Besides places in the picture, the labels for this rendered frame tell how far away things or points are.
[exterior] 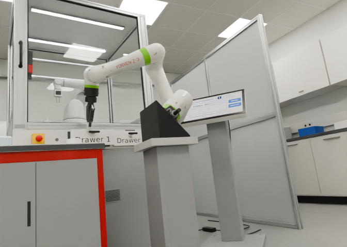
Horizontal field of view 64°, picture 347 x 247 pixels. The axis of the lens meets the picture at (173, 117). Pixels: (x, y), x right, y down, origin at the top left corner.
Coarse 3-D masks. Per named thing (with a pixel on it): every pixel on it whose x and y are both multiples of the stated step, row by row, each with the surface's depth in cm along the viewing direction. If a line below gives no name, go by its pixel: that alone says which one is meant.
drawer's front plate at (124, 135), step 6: (114, 132) 205; (120, 132) 207; (126, 132) 210; (132, 132) 212; (138, 132) 215; (114, 138) 204; (120, 138) 206; (126, 138) 209; (132, 138) 211; (138, 138) 214; (114, 144) 202; (120, 144) 205; (126, 144) 207; (132, 144) 210
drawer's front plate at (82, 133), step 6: (72, 132) 181; (78, 132) 184; (84, 132) 186; (102, 132) 192; (108, 132) 195; (72, 138) 181; (84, 138) 185; (90, 138) 187; (96, 138) 189; (108, 144) 193
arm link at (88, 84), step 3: (87, 69) 176; (84, 72) 179; (84, 75) 179; (84, 78) 180; (87, 78) 175; (87, 81) 178; (90, 81) 177; (87, 84) 179; (90, 84) 178; (93, 84) 179; (96, 84) 180; (87, 87) 179; (90, 87) 179; (93, 87) 179; (96, 87) 181
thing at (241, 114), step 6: (240, 90) 229; (210, 96) 238; (228, 114) 211; (234, 114) 209; (240, 114) 208; (246, 114) 208; (192, 120) 222; (198, 120) 219; (204, 120) 217; (210, 120) 216; (216, 120) 215; (222, 120) 214; (186, 126) 224
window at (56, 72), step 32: (32, 0) 198; (32, 32) 193; (64, 32) 205; (96, 32) 220; (128, 32) 236; (32, 64) 188; (64, 64) 200; (96, 64) 213; (32, 96) 183; (64, 96) 195; (96, 96) 207; (128, 96) 222
